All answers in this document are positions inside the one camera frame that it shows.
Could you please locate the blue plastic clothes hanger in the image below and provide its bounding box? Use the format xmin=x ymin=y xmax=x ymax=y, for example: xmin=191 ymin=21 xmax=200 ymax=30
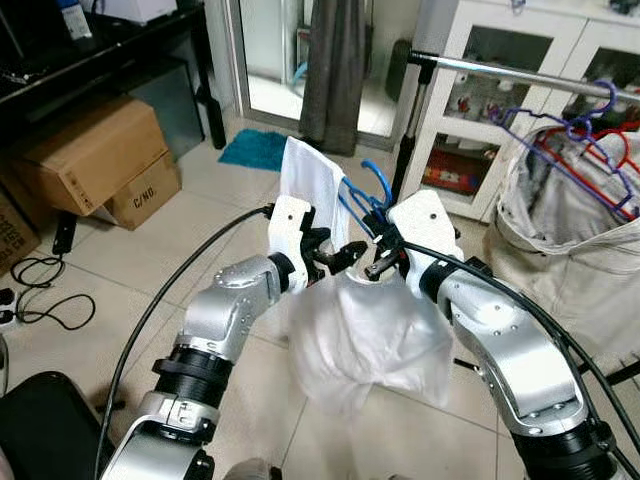
xmin=338 ymin=158 xmax=393 ymax=243

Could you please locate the white garment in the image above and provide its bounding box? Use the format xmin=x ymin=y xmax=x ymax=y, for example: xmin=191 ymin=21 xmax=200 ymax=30
xmin=278 ymin=135 xmax=457 ymax=417

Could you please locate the red clothes hanger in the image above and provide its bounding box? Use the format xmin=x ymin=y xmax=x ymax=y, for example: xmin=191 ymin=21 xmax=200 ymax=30
xmin=535 ymin=120 xmax=640 ymax=223

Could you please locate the purple clothes hanger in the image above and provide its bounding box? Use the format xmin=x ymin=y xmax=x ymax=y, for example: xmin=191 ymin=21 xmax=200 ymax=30
xmin=490 ymin=80 xmax=640 ymax=217

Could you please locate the red box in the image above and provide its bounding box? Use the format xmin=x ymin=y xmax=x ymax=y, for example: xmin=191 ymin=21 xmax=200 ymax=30
xmin=422 ymin=150 xmax=491 ymax=194

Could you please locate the teal floor mat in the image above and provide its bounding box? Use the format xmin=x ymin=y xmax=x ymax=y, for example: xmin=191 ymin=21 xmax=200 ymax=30
xmin=218 ymin=128 xmax=289 ymax=171

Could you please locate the white fabric laundry bag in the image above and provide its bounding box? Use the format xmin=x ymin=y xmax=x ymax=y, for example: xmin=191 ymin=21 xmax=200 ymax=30
xmin=485 ymin=125 xmax=640 ymax=377

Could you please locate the grey curtain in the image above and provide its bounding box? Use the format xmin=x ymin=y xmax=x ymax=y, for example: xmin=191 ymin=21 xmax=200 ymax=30
xmin=300 ymin=0 xmax=367 ymax=156

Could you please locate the small printed cardboard box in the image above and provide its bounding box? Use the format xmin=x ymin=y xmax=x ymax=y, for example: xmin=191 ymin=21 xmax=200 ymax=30
xmin=100 ymin=152 xmax=183 ymax=231

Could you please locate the white framed glass door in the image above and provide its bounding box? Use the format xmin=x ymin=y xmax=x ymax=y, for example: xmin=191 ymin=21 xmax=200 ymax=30
xmin=222 ymin=0 xmax=421 ymax=151

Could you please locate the white glass-door cabinet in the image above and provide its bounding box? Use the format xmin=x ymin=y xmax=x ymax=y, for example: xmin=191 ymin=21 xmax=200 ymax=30
xmin=400 ymin=0 xmax=640 ymax=223

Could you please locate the black and silver clothes rack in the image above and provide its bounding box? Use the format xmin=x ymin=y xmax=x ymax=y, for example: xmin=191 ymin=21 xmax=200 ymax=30
xmin=388 ymin=40 xmax=640 ymax=396

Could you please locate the grey robot left leg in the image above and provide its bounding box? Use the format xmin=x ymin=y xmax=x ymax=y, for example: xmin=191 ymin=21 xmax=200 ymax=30
xmin=222 ymin=458 xmax=283 ymax=480

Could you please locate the large brown cardboard box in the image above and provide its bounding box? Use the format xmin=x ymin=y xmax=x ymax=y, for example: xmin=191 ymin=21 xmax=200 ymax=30
xmin=15 ymin=95 xmax=169 ymax=217

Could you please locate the black power adapter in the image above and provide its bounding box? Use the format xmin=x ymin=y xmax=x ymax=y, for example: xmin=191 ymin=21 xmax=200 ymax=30
xmin=52 ymin=212 xmax=79 ymax=256

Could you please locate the black desk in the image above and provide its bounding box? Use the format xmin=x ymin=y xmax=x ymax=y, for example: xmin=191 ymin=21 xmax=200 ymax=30
xmin=0 ymin=0 xmax=229 ymax=151

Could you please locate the white box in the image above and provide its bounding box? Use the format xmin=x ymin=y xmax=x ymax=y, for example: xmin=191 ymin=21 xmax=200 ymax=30
xmin=80 ymin=0 xmax=179 ymax=26

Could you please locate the black chair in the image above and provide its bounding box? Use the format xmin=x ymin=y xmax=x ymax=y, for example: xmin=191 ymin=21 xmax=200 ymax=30
xmin=0 ymin=372 xmax=101 ymax=480

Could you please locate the blue and white bottle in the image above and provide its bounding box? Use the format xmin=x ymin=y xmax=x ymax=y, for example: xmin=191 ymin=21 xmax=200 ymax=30
xmin=55 ymin=0 xmax=93 ymax=41

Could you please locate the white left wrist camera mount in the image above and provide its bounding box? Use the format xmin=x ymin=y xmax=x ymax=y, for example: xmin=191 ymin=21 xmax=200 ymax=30
xmin=266 ymin=194 xmax=315 ymax=293

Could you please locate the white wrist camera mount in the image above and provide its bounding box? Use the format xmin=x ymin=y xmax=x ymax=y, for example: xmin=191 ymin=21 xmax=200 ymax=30
xmin=266 ymin=194 xmax=315 ymax=293
xmin=387 ymin=189 xmax=467 ymax=277

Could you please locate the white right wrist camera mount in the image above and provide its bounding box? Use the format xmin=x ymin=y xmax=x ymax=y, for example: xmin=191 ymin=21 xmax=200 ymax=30
xmin=387 ymin=189 xmax=467 ymax=277

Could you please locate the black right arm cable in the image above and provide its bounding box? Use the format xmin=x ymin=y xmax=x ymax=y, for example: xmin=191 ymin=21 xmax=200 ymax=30
xmin=398 ymin=240 xmax=640 ymax=479

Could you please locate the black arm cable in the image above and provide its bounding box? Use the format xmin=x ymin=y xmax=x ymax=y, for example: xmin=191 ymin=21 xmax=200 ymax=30
xmin=398 ymin=240 xmax=640 ymax=479
xmin=93 ymin=204 xmax=276 ymax=480

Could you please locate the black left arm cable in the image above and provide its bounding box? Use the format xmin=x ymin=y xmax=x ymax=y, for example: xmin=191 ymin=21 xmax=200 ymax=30
xmin=93 ymin=204 xmax=276 ymax=480

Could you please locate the black floor cable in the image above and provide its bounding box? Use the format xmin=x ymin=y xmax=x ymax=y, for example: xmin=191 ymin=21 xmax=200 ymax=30
xmin=0 ymin=255 xmax=98 ymax=333

